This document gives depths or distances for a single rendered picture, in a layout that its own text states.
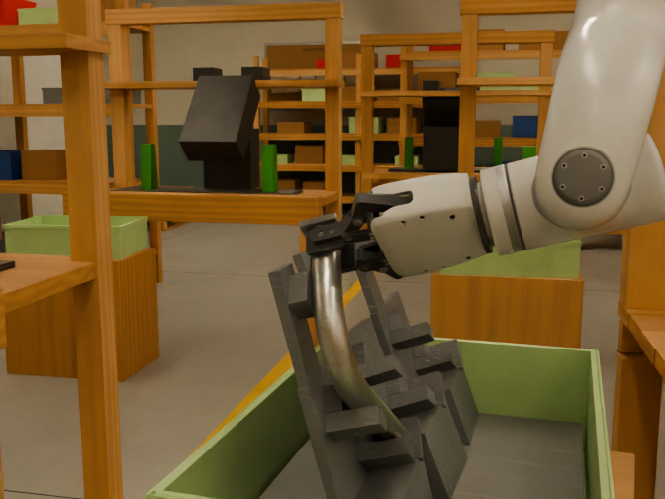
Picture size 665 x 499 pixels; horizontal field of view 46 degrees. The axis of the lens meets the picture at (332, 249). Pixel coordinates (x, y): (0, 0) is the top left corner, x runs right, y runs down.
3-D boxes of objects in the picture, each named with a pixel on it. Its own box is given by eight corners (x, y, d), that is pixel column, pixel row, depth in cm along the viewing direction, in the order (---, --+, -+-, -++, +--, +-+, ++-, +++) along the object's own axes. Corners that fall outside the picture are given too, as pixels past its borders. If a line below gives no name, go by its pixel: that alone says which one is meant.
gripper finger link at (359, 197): (439, 207, 76) (402, 237, 79) (376, 175, 72) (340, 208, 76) (440, 217, 75) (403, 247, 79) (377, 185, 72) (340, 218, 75)
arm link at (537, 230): (522, 248, 70) (527, 251, 79) (681, 214, 66) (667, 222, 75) (502, 156, 71) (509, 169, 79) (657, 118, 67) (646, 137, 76)
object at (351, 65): (466, 218, 1073) (470, 49, 1037) (253, 213, 1137) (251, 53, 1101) (468, 214, 1125) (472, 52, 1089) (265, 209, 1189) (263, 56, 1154)
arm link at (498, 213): (517, 203, 81) (487, 210, 82) (501, 146, 74) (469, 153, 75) (529, 269, 76) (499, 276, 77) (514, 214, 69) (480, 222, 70)
